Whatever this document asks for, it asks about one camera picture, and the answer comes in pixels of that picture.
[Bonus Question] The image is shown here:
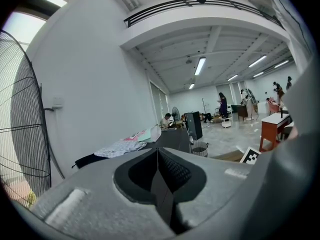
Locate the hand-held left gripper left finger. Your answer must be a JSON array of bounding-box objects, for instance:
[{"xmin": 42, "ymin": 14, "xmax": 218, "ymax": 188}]
[{"xmin": 29, "ymin": 147, "xmax": 176, "ymax": 240}]

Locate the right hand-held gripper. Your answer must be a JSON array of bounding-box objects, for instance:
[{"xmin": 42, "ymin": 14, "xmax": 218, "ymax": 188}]
[{"xmin": 239, "ymin": 146, "xmax": 262, "ymax": 164}]

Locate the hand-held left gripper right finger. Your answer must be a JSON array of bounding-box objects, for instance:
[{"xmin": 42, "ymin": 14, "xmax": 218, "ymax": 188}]
[{"xmin": 158, "ymin": 147, "xmax": 256, "ymax": 236}]

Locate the wooden floor platform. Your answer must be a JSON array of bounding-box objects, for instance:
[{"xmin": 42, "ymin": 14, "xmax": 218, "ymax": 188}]
[{"xmin": 211, "ymin": 149, "xmax": 245, "ymax": 163}]

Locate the orange desk with white top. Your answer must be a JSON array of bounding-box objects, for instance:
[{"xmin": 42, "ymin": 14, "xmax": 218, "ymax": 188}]
[{"xmin": 258, "ymin": 113, "xmax": 293, "ymax": 153}]

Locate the grey waste basket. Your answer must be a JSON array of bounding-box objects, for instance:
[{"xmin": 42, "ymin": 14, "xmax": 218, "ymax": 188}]
[{"xmin": 190, "ymin": 140, "xmax": 210, "ymax": 158}]

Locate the white round side table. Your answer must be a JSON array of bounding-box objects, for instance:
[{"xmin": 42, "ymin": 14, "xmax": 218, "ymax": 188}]
[{"xmin": 219, "ymin": 116, "xmax": 233, "ymax": 130}]

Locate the black cloth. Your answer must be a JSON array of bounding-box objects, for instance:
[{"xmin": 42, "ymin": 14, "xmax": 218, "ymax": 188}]
[{"xmin": 71, "ymin": 153, "xmax": 111, "ymax": 170}]

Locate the dark brown desk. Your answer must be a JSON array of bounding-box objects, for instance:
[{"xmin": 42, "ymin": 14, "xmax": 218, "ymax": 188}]
[{"xmin": 230, "ymin": 104, "xmax": 249, "ymax": 122}]

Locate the black washing machine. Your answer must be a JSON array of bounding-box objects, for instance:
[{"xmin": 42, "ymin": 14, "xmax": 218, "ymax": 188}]
[{"xmin": 74, "ymin": 127, "xmax": 193, "ymax": 178}]

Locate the black coat rack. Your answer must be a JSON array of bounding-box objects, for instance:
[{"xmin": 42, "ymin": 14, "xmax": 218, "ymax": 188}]
[{"xmin": 201, "ymin": 97, "xmax": 210, "ymax": 115}]

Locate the pink plastic package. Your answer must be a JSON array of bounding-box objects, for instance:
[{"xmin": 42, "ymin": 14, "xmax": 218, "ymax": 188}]
[{"xmin": 121, "ymin": 124, "xmax": 163, "ymax": 144}]

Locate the ceiling light tube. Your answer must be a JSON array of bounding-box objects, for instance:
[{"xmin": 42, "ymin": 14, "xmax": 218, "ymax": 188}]
[{"xmin": 194, "ymin": 56, "xmax": 208, "ymax": 77}]

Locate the grey window blind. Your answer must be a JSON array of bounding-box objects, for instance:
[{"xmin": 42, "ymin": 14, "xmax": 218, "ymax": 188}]
[{"xmin": 149, "ymin": 81, "xmax": 170, "ymax": 115}]

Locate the large black floor fan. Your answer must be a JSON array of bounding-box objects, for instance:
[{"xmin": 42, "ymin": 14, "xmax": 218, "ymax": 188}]
[{"xmin": 0, "ymin": 29, "xmax": 53, "ymax": 205}]

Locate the black balcony railing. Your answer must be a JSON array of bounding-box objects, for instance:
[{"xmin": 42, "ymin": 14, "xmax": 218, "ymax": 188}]
[{"xmin": 123, "ymin": 0, "xmax": 286, "ymax": 30}]

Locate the grey drain hose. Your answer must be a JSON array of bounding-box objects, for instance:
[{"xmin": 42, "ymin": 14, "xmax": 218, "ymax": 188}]
[{"xmin": 46, "ymin": 143, "xmax": 66, "ymax": 180}]

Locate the small black pedestal fan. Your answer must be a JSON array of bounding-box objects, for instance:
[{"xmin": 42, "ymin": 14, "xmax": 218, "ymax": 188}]
[{"xmin": 170, "ymin": 106, "xmax": 182, "ymax": 129}]

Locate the white wall junction box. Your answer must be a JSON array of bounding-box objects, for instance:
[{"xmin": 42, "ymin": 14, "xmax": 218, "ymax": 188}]
[{"xmin": 51, "ymin": 96, "xmax": 65, "ymax": 109}]

